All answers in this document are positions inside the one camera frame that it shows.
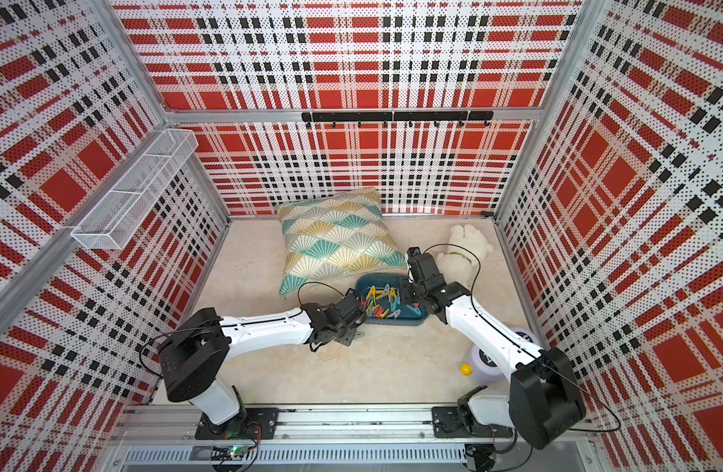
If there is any green circuit board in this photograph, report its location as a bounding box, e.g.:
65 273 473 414
211 446 250 462

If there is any white plush teddy bear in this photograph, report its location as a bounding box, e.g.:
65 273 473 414
435 224 493 286

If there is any teal clothespin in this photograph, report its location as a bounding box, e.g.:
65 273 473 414
406 303 422 316

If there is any metal base rail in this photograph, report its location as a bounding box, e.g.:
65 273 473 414
124 403 551 467

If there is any yellow clothespin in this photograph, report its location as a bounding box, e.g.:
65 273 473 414
365 285 377 301
366 304 389 319

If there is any black wall hook rail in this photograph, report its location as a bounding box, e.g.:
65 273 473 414
301 110 494 126

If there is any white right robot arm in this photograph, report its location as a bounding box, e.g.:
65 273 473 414
401 247 587 450

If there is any teal yellow patterned pillow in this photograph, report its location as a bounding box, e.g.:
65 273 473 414
277 187 406 296

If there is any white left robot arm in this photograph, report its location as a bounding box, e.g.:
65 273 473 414
159 289 367 427

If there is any teal plastic storage box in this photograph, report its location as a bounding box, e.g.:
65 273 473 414
355 273 428 326

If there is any white wire mesh shelf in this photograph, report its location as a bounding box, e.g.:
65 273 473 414
71 128 197 250

